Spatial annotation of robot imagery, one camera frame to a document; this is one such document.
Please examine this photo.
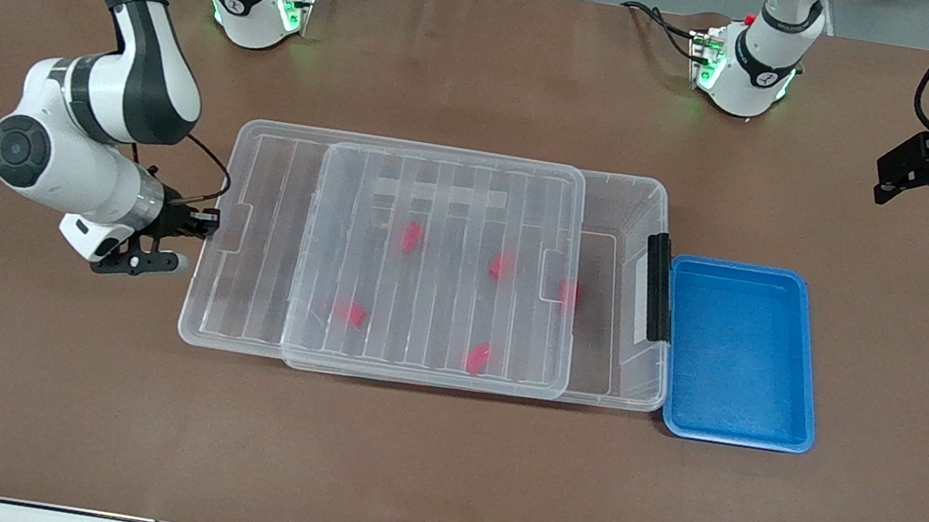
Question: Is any clear ribbed plastic lid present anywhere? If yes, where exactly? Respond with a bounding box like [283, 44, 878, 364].
[175, 111, 601, 405]

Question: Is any clear plastic storage box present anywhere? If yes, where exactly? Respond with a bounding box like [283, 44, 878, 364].
[279, 127, 699, 423]

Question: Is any blue plastic tray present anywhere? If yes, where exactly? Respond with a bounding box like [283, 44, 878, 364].
[645, 251, 840, 457]

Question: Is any black box latch handle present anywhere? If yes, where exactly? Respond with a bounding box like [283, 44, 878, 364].
[632, 230, 687, 346]

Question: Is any black base cable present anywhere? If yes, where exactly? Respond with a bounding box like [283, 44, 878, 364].
[614, 0, 708, 63]

